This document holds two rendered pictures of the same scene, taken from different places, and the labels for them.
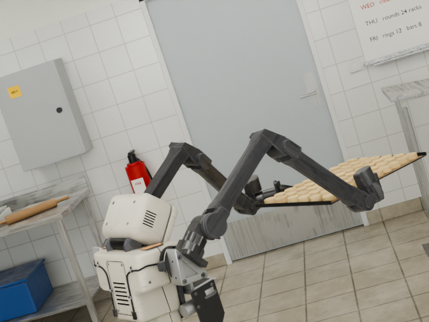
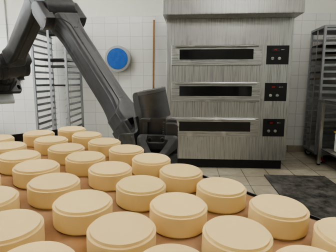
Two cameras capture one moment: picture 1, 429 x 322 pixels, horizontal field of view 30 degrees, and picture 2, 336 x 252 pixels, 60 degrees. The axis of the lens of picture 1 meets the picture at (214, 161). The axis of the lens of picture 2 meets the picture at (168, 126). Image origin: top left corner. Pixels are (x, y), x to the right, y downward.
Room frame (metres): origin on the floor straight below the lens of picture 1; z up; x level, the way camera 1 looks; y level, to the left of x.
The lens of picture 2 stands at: (3.20, -0.71, 1.12)
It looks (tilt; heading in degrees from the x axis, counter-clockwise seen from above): 9 degrees down; 85
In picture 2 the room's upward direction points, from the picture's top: straight up
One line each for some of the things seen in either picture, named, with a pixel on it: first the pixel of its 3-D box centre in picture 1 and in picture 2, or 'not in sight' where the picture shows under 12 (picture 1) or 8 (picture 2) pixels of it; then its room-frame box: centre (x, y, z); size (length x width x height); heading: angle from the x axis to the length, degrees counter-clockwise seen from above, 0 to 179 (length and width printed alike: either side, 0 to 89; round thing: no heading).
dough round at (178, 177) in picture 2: not in sight; (180, 177); (3.24, -0.38, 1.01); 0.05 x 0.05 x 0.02
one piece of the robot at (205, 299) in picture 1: (180, 299); not in sight; (2.55, 0.25, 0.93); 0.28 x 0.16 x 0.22; 38
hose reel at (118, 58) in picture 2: not in sight; (118, 81); (2.82, 4.00, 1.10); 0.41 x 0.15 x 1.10; 171
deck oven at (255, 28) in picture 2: not in sight; (223, 88); (4.30, 3.20, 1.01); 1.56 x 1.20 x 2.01; 171
